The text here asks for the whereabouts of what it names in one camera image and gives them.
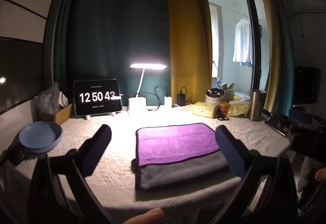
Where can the white utensil holder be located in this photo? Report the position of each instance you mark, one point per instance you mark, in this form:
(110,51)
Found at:
(230,94)

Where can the white knit tablecloth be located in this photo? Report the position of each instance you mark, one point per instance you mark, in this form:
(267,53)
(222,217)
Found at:
(114,163)

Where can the white hanging shirt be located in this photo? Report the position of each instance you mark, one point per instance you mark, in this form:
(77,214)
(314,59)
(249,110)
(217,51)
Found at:
(242,40)

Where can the black round object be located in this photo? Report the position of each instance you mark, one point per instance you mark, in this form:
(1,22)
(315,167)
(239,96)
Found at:
(15,154)

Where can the black scissors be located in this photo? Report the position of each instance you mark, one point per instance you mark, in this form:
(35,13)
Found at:
(222,116)

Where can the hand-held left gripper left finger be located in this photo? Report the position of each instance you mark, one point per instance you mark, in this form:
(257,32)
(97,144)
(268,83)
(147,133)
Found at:
(100,141)

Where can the black tablet clock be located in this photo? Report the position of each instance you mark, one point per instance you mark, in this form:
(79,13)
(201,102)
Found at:
(98,96)

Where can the black door frame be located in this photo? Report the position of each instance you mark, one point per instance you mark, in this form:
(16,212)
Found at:
(254,35)

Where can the yellow curtain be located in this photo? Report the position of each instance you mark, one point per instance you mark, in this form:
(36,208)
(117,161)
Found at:
(189,35)
(270,35)

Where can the yellow tissue pack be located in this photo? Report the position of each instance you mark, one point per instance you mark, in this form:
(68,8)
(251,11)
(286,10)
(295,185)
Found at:
(203,110)
(239,109)

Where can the dark green curtain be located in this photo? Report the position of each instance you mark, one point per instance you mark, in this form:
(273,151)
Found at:
(114,23)

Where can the white charger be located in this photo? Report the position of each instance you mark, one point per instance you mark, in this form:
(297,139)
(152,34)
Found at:
(167,101)

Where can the white tablet stand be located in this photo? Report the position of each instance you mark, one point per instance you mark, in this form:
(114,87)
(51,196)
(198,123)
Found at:
(89,116)

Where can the round white container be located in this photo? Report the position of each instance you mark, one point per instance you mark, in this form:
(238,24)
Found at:
(214,96)

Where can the person's left hand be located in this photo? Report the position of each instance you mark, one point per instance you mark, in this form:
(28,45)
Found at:
(145,217)

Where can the steel tumbler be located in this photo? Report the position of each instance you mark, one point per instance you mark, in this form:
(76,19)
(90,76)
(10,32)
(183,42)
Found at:
(256,107)

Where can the cardboard box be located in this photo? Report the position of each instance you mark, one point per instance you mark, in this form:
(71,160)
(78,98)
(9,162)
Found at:
(63,114)

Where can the red yellow can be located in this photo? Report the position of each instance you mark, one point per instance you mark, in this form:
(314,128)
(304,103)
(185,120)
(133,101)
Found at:
(224,108)

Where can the teal curtain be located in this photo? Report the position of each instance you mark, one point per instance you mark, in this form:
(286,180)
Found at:
(287,66)

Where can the clear plastic bag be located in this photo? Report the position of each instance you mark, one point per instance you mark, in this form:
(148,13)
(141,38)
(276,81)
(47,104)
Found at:
(49,99)

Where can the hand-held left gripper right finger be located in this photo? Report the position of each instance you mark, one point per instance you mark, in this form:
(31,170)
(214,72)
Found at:
(229,149)

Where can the white desk lamp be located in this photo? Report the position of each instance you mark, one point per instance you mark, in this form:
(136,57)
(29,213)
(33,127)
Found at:
(137,107)

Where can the blue bowl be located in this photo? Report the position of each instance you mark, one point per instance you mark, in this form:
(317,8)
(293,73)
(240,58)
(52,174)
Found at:
(40,136)

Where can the purple towel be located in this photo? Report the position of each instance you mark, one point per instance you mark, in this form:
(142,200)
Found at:
(175,142)

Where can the person's right hand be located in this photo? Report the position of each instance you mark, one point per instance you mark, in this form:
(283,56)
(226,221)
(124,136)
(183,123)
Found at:
(321,174)

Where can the black power adapter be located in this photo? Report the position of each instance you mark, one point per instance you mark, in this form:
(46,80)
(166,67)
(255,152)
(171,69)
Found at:
(181,98)

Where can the grey towel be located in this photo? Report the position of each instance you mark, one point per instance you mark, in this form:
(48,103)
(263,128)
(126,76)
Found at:
(178,173)

